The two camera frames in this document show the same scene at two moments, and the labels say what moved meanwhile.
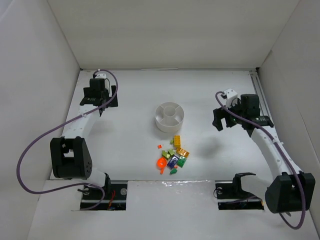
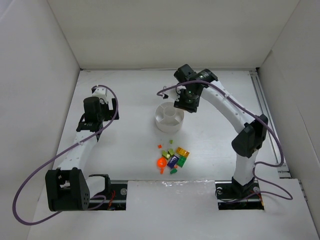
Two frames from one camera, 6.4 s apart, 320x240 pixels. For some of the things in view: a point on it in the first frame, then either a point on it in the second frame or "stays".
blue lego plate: x=172 y=162 stays
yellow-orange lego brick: x=182 y=152 stays
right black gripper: x=225 y=116 to x=186 y=106
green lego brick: x=181 y=161 stays
